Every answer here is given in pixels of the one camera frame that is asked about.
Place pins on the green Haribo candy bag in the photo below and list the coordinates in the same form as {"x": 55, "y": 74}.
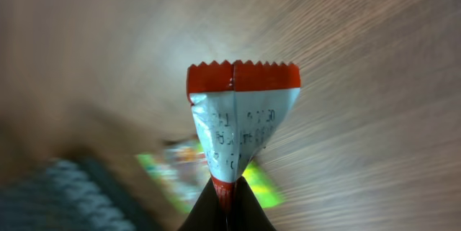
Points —
{"x": 181, "y": 172}

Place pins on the grey plastic mesh basket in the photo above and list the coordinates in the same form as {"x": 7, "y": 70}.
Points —
{"x": 73, "y": 195}

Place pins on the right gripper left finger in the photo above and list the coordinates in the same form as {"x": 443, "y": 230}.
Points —
{"x": 207, "y": 214}

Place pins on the red package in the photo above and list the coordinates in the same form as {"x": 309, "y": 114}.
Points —
{"x": 236, "y": 108}

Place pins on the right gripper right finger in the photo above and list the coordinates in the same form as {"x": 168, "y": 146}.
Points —
{"x": 246, "y": 213}

